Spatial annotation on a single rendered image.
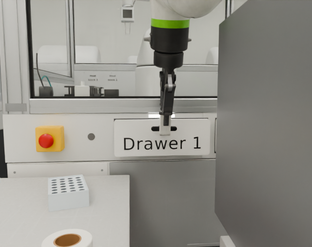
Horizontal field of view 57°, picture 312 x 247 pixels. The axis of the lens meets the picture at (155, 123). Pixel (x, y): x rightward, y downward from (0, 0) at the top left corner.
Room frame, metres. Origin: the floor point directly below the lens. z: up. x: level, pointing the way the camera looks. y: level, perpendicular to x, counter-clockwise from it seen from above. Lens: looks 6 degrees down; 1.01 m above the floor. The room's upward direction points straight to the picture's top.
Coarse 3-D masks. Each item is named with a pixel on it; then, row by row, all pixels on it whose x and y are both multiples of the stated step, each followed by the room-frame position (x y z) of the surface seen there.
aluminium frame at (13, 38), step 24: (0, 0) 0.83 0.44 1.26; (24, 0) 0.84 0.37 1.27; (0, 24) 0.83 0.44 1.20; (24, 24) 0.84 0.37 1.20; (0, 48) 0.83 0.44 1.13; (24, 48) 0.84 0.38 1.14; (0, 72) 0.83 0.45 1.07; (24, 72) 0.84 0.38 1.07; (24, 96) 0.84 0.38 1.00; (72, 96) 0.87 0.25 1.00; (96, 96) 0.87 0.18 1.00; (120, 96) 0.88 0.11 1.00; (144, 96) 0.88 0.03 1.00; (192, 96) 0.90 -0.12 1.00; (216, 96) 0.91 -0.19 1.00
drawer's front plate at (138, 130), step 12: (120, 120) 0.83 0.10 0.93; (132, 120) 0.84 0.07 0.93; (144, 120) 0.84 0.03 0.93; (156, 120) 0.84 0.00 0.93; (180, 120) 0.85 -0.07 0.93; (192, 120) 0.85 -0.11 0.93; (204, 120) 0.86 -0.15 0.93; (120, 132) 0.83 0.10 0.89; (132, 132) 0.84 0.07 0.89; (144, 132) 0.84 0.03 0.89; (156, 132) 0.84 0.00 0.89; (180, 132) 0.85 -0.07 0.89; (192, 132) 0.85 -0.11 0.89; (204, 132) 0.86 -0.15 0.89; (120, 144) 0.83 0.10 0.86; (132, 144) 0.84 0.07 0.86; (144, 144) 0.84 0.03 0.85; (168, 144) 0.85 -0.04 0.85; (192, 144) 0.85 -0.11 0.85; (204, 144) 0.86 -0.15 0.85; (120, 156) 0.83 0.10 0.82
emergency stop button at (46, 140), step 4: (40, 136) 0.78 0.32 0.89; (44, 136) 0.77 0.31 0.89; (48, 136) 0.78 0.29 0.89; (40, 140) 0.77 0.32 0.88; (44, 140) 0.77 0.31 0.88; (48, 140) 0.77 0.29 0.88; (52, 140) 0.78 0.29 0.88; (40, 144) 0.77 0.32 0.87; (44, 144) 0.77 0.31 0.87; (48, 144) 0.77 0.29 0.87; (52, 144) 0.78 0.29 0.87
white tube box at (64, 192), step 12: (48, 180) 0.67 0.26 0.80; (60, 180) 0.68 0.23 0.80; (72, 180) 0.68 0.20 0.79; (84, 180) 0.67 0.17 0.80; (48, 192) 0.59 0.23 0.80; (60, 192) 0.60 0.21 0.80; (72, 192) 0.59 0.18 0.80; (84, 192) 0.60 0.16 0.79; (48, 204) 0.57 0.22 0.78; (60, 204) 0.58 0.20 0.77; (72, 204) 0.59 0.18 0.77; (84, 204) 0.60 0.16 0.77
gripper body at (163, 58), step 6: (156, 54) 0.71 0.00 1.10; (162, 54) 0.70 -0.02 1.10; (168, 54) 0.69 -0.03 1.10; (174, 54) 0.69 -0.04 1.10; (180, 54) 0.71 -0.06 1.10; (156, 60) 0.71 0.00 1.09; (162, 60) 0.70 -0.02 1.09; (168, 60) 0.69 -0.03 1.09; (174, 60) 0.70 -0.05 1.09; (180, 60) 0.71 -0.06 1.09; (156, 66) 0.72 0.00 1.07; (162, 66) 0.70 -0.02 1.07; (168, 66) 0.70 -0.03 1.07; (174, 66) 0.70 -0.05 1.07; (180, 66) 0.71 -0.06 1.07; (168, 72) 0.70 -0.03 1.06
